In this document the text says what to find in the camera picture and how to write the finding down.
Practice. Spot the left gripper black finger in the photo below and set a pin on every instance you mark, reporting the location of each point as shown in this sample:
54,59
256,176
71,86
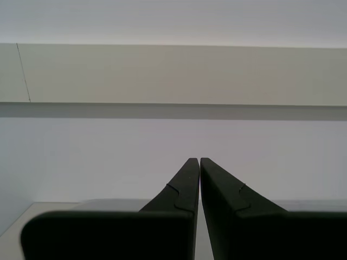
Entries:
108,235
271,238

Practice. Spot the beige wall panel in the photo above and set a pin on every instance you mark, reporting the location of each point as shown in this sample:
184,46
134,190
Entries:
173,73

